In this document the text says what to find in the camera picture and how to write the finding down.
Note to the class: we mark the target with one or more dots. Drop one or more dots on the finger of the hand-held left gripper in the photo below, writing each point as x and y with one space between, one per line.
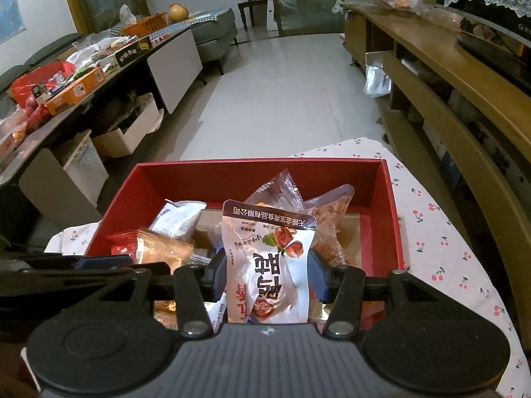
103 262

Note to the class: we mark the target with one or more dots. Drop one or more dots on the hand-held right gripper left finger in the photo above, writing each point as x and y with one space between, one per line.
218 275

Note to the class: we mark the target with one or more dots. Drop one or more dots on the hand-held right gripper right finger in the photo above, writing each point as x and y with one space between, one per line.
318 273

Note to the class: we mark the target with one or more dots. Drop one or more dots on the red snack packet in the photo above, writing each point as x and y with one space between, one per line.
124 240

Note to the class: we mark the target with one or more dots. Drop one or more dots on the white chestnut print snack packet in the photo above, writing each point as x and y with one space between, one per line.
269 265

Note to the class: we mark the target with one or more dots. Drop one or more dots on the clear orange dried meat packet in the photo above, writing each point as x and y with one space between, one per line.
332 219

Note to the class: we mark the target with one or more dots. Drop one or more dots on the long white snack packet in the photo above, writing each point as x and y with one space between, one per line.
178 217

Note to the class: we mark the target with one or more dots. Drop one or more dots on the bun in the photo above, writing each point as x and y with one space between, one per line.
278 192

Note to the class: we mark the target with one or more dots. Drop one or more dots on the red cardboard box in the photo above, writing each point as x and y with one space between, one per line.
373 186

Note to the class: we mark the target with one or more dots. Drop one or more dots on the orange foil snack packet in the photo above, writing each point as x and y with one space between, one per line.
166 253

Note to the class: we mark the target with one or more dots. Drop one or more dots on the translucent storage bin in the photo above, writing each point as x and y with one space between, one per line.
87 166

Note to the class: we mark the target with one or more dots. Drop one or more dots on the cherry print tablecloth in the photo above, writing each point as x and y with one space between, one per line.
435 232

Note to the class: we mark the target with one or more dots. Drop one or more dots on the white cardboard box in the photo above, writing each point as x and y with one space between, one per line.
124 137

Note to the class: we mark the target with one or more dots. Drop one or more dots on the flat orange box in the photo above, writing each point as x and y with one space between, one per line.
74 91

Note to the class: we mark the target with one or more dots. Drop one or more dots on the red plastic bag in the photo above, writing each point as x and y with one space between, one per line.
29 85

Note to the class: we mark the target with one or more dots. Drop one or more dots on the dark side table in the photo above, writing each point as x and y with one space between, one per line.
124 63

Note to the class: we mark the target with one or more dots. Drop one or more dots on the silver foil bag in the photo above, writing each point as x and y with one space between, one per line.
377 78

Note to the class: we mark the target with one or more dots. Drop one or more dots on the black labelled box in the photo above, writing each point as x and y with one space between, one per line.
132 52

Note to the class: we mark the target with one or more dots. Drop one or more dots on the grey green couch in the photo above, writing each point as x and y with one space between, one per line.
49 47

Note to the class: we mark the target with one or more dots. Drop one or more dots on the grey upholstered sofa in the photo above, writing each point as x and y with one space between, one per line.
211 37

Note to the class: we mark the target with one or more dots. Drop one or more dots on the orange basket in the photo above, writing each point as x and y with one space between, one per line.
145 25

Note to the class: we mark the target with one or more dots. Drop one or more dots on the white plastic bag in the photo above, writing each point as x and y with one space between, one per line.
127 14

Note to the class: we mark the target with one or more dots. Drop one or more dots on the wooden television cabinet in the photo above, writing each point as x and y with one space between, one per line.
435 41

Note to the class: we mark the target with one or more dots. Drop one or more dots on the yellow pomelo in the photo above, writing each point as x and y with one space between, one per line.
178 12

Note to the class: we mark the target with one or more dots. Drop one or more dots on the black television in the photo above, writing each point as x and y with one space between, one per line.
510 25

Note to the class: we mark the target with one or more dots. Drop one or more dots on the wall poster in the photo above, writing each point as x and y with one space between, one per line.
10 16

